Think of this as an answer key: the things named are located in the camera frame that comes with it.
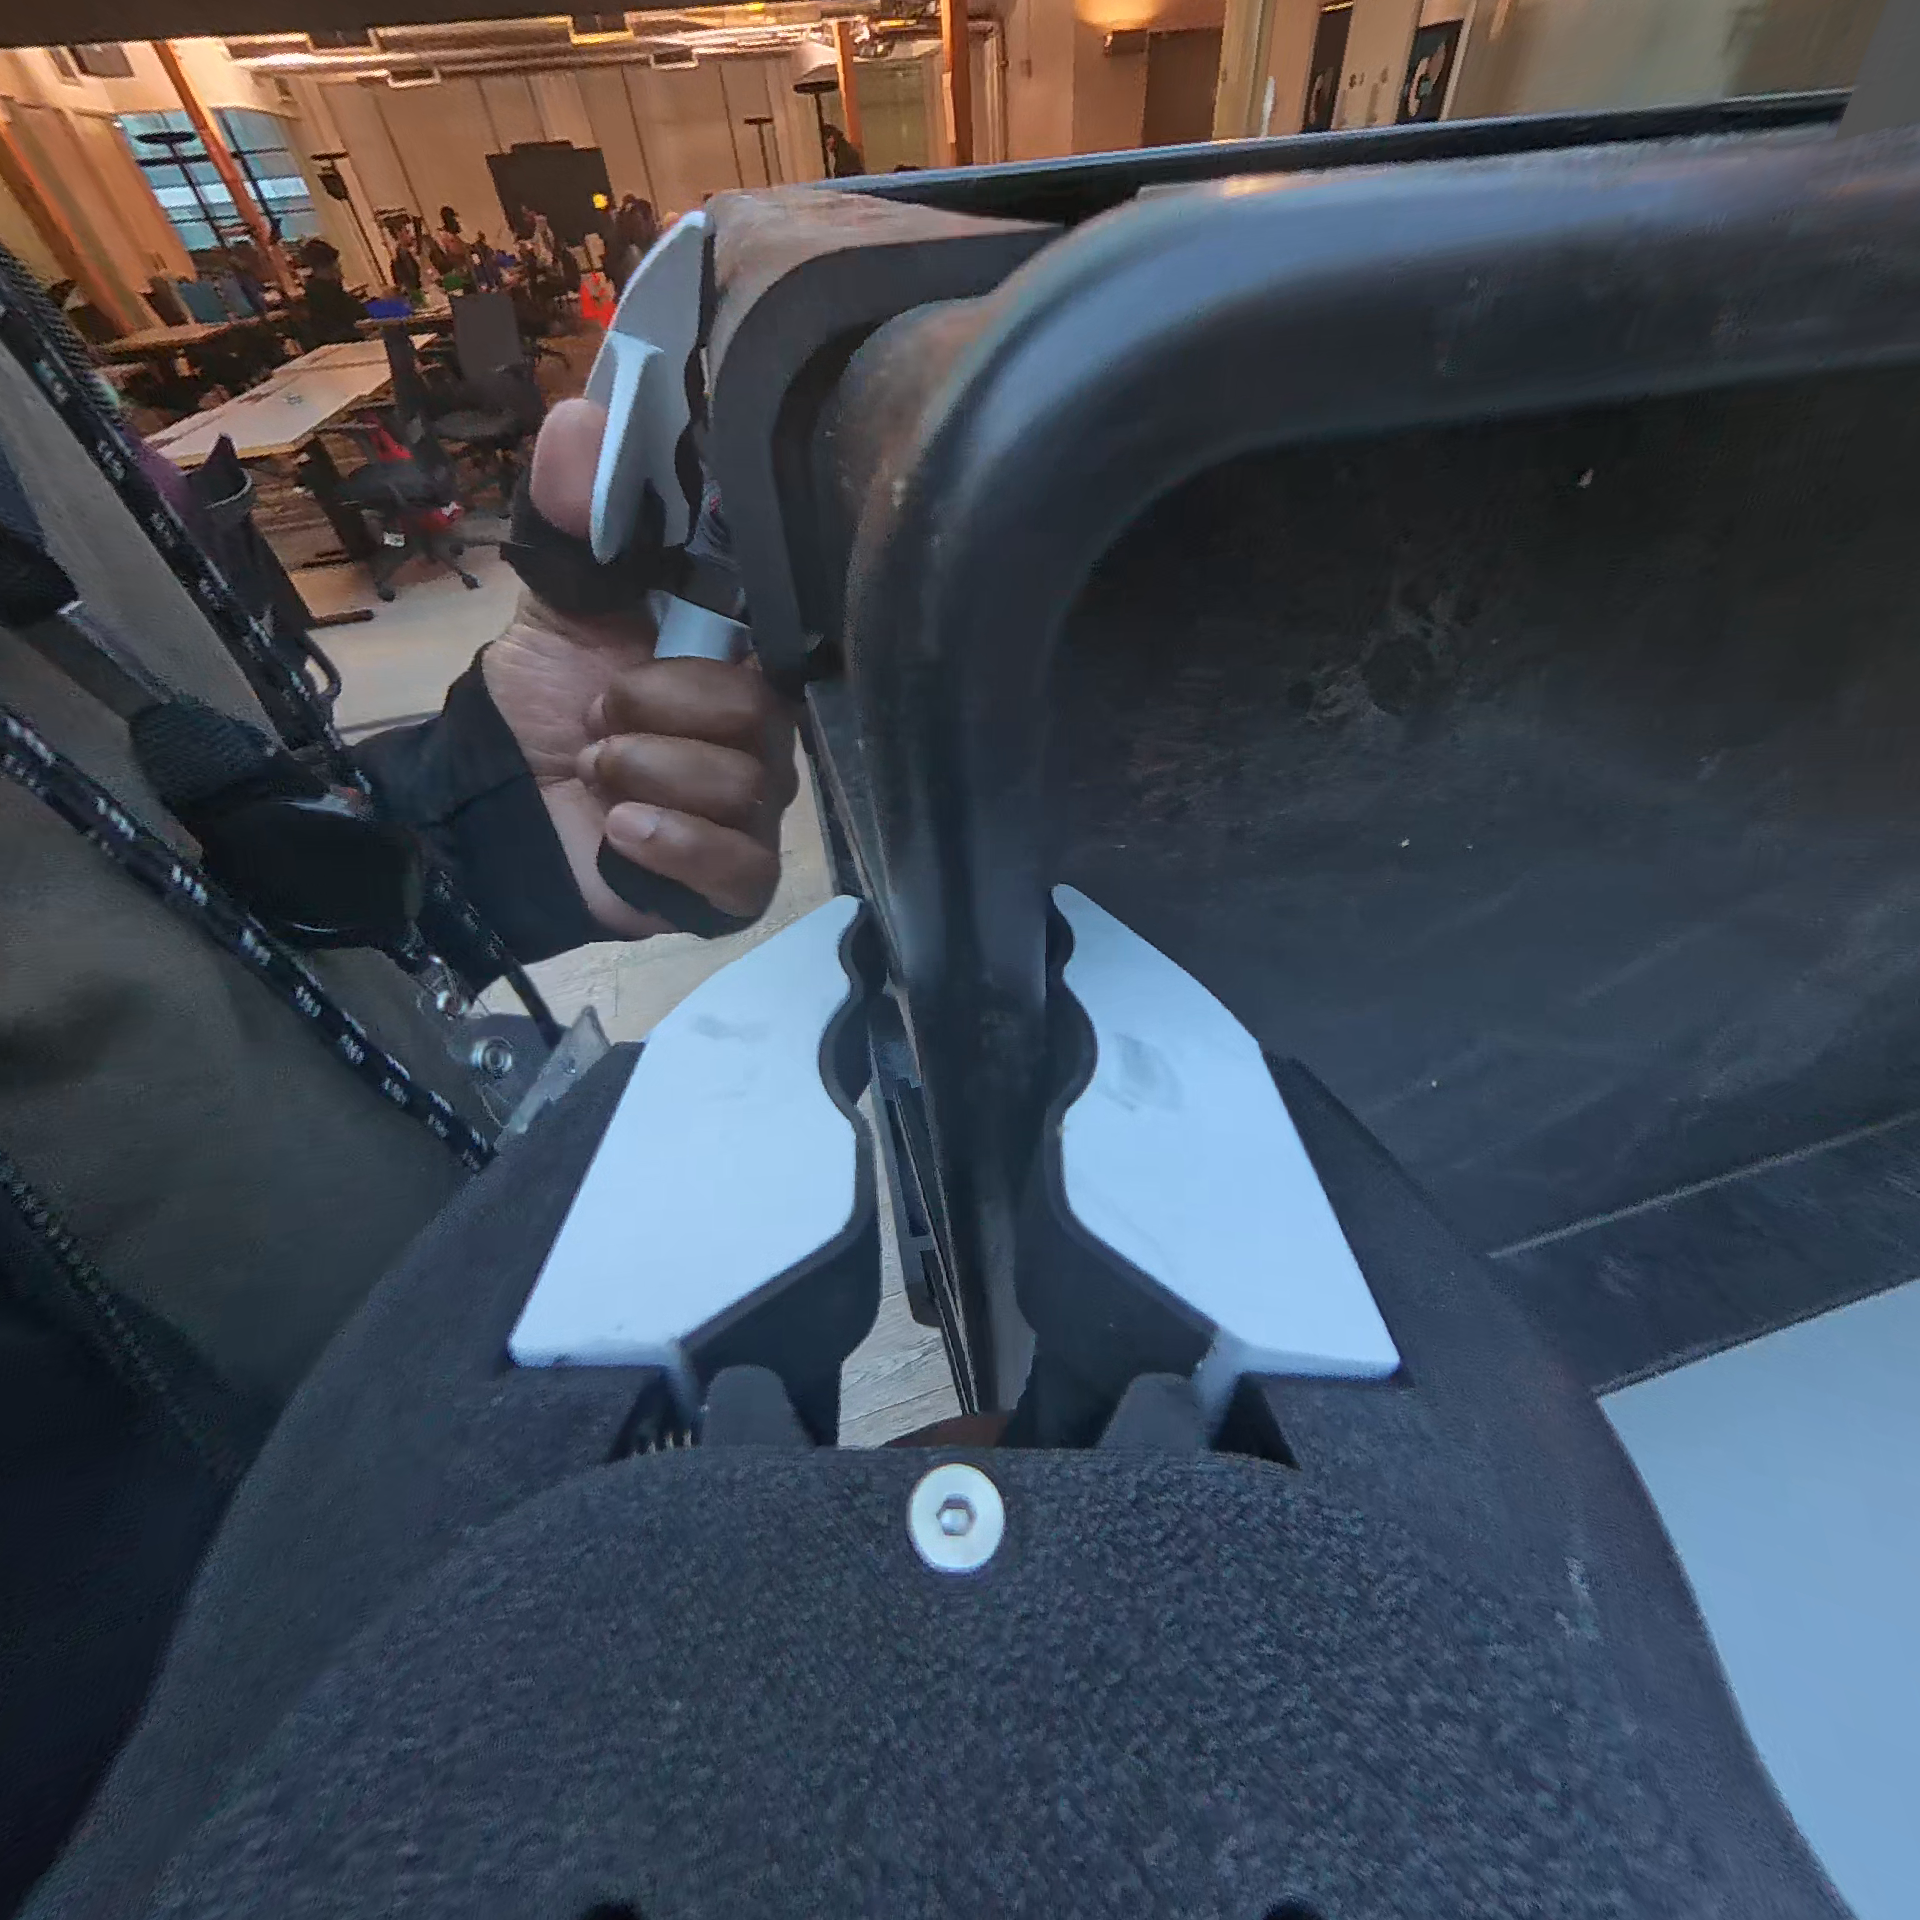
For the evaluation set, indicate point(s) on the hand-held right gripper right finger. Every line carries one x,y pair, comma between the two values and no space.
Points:
1200,1185

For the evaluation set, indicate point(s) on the white office table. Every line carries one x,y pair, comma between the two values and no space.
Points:
285,404

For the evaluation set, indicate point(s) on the clear badge holder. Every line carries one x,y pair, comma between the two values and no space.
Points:
552,1069

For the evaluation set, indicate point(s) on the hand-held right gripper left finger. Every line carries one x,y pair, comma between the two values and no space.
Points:
705,1155

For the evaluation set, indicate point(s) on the black office chair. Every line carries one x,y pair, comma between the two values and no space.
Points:
487,368
402,503

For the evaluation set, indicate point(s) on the person's black jacket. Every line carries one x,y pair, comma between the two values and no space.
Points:
89,1501

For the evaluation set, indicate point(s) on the olive brown garment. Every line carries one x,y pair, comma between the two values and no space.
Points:
166,1080

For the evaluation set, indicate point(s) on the person's left hand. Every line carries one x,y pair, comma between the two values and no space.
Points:
630,750

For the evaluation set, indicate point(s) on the black plastic bin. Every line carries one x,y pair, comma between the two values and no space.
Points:
1471,720

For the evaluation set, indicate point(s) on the black display screen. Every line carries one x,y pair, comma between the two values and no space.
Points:
546,188

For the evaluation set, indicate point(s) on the black floor lamp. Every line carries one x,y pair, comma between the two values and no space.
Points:
762,150

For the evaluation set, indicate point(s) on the white desk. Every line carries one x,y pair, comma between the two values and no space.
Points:
1785,1575

